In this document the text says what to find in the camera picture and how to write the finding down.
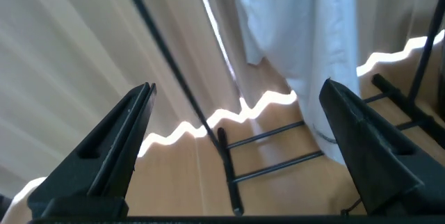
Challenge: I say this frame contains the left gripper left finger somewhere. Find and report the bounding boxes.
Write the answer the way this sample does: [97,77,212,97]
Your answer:
[27,81,158,218]

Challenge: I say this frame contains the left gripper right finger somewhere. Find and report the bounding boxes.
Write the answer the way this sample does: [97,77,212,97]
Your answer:
[318,77,445,217]

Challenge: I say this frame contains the pale grey shorts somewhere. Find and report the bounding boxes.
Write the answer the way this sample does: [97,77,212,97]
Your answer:
[229,0,362,166]

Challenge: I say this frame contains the black clothes rack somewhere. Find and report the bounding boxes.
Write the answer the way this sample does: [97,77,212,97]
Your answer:
[116,0,445,217]

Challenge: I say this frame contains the beige curtain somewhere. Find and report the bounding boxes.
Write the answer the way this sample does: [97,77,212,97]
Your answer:
[0,0,445,198]

